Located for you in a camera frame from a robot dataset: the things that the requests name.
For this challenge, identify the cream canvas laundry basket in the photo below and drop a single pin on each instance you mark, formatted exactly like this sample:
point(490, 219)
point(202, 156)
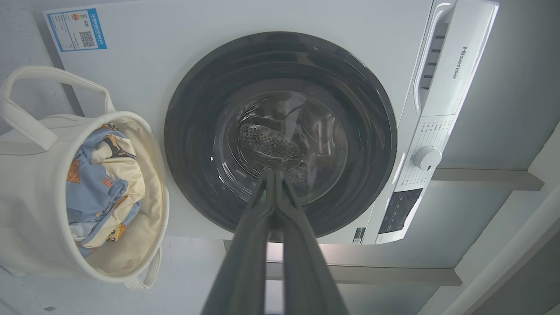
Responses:
point(26, 201)

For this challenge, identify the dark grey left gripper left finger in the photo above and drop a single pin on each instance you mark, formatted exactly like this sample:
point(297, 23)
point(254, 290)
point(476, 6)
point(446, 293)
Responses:
point(245, 262)

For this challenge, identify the white washer control knob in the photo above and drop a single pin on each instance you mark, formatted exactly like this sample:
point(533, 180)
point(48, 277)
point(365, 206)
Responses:
point(427, 158)

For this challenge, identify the black washing machine display panel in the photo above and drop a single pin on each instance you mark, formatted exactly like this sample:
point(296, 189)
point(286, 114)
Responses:
point(400, 210)

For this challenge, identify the cream cartoon print garment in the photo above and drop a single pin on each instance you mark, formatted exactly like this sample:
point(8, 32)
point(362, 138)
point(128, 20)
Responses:
point(127, 175)

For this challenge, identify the white detergent drawer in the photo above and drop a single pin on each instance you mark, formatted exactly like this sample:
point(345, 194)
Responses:
point(463, 52)

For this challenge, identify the small black barcode sticker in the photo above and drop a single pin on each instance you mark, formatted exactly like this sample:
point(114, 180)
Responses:
point(359, 235)

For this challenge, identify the blue energy label sticker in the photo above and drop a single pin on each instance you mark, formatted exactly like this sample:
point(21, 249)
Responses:
point(76, 29)

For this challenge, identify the white front-load washing machine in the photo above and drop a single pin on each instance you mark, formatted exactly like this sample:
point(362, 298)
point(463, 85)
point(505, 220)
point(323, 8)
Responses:
point(140, 74)

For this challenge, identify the black round glass washer door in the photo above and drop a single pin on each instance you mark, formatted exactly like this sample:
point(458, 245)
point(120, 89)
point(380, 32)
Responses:
point(197, 131)

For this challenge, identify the blue cartoon print garment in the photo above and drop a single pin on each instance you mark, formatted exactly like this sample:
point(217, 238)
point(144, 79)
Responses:
point(87, 192)

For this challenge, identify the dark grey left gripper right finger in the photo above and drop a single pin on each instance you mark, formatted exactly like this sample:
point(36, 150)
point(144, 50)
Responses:
point(306, 271)

